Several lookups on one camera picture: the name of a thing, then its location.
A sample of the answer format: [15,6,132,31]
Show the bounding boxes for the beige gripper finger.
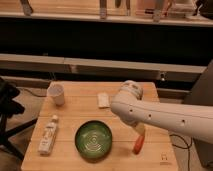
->
[133,123,145,136]

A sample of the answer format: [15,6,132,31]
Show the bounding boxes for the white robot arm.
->
[110,80,213,144]

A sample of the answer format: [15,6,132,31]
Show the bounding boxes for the green ceramic bowl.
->
[75,120,113,160]

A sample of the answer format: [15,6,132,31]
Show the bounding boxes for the orange carrot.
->
[133,135,145,154]

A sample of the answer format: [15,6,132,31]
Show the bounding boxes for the white rectangular sponge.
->
[98,93,110,108]

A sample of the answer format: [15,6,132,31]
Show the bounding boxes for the white paper cup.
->
[47,84,65,106]

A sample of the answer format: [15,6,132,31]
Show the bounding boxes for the white squeeze bottle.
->
[38,115,59,155]

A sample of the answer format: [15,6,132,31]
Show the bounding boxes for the black chair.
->
[0,77,37,160]

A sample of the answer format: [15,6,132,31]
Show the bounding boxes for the black floor cable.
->
[169,133,193,171]

